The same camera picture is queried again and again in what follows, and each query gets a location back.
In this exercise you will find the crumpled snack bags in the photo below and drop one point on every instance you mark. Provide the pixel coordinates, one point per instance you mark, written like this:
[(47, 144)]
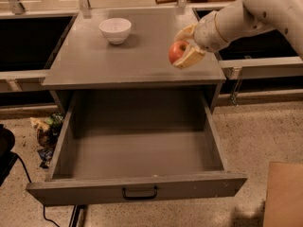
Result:
[(47, 134)]

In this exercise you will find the black drawer handle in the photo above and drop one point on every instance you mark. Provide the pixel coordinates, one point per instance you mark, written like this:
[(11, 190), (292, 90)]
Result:
[(139, 194)]

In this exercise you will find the brown cardboard box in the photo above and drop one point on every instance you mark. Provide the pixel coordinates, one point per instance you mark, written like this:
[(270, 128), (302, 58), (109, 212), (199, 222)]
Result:
[(284, 199)]

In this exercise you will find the grey cabinet counter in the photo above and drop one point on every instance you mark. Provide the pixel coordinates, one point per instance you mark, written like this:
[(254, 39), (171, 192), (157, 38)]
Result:
[(87, 60)]

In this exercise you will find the grey open drawer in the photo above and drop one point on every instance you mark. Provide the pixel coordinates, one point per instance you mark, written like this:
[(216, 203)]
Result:
[(137, 139)]

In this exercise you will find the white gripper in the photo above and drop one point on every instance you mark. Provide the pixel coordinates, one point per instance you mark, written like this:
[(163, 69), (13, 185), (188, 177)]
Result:
[(206, 32)]

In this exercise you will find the black device on floor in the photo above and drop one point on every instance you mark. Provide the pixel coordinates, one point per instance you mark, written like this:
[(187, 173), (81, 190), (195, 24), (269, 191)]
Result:
[(7, 157)]

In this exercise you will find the red apple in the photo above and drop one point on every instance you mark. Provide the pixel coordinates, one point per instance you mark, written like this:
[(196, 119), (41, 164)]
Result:
[(176, 51)]

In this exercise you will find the white ceramic bowl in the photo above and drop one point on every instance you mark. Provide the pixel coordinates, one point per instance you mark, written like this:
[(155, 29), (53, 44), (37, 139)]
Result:
[(115, 30)]

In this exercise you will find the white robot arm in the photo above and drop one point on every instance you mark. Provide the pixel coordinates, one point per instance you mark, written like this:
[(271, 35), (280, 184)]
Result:
[(242, 18)]

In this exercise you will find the metal bracket clamp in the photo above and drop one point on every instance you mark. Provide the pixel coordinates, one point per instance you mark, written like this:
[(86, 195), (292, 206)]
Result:
[(236, 76)]

